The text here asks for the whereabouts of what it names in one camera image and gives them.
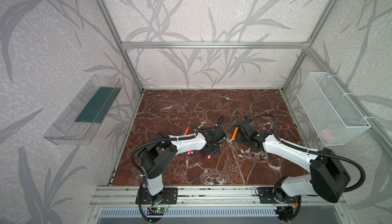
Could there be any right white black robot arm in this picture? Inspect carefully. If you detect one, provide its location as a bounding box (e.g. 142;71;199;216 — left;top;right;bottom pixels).
234;119;366;203

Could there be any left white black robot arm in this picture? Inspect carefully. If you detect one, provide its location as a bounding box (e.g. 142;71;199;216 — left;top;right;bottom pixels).
130;125;226;197

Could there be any purple marker pen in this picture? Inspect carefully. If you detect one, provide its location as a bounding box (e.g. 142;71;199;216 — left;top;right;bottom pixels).
181;125;189;135

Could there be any pink object in basket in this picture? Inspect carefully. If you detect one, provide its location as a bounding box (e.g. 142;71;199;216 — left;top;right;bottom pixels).
321;129;334;142

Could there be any green circuit board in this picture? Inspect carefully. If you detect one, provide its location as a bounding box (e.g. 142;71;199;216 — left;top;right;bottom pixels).
147;206;169;216

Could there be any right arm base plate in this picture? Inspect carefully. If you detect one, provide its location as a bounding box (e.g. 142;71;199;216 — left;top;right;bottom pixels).
255;187;297;205

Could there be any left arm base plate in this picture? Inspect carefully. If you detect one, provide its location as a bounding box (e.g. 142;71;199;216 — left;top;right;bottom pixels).
135;187;178;205

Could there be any white wire mesh basket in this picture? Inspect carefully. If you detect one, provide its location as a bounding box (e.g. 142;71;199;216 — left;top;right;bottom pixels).
297;72;371;146

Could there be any aluminium frame crossbar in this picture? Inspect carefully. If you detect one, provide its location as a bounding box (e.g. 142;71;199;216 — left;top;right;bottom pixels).
121;42;307;50

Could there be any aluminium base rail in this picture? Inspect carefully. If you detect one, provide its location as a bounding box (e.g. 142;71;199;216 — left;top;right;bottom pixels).
88;185;347;208

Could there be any clear plastic wall tray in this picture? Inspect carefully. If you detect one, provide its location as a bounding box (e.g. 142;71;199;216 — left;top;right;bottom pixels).
43;75;123;145

